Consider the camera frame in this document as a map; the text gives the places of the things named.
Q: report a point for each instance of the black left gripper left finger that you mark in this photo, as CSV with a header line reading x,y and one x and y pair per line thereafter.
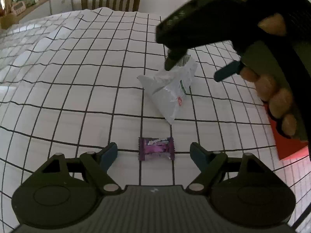
x,y
96,166

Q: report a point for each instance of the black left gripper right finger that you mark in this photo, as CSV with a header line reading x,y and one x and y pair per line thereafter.
x,y
211,166

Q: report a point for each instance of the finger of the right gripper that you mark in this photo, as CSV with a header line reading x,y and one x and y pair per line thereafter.
x,y
176,58
232,68

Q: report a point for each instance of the white plastic snack bag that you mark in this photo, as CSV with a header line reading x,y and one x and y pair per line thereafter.
x,y
167,89

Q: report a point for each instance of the right hand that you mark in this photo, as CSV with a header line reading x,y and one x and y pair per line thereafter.
x,y
279,67

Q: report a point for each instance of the purple candy wrapper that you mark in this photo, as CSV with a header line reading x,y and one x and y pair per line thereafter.
x,y
156,147

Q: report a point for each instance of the red white cardboard box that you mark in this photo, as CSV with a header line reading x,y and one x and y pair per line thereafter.
x,y
288,148

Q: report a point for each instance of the white grid tablecloth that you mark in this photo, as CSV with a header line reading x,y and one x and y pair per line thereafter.
x,y
69,84

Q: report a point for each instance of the wooden sideboard with clutter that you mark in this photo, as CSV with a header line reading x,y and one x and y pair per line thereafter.
x,y
20,11

